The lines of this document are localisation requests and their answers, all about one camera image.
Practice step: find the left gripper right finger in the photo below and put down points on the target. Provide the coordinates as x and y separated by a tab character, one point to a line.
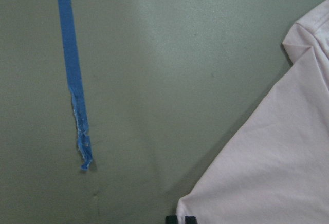
190	220

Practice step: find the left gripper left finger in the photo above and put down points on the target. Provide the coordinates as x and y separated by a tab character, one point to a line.
171	219

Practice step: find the pink Snoopy t-shirt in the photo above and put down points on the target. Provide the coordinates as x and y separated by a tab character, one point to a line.
275	168

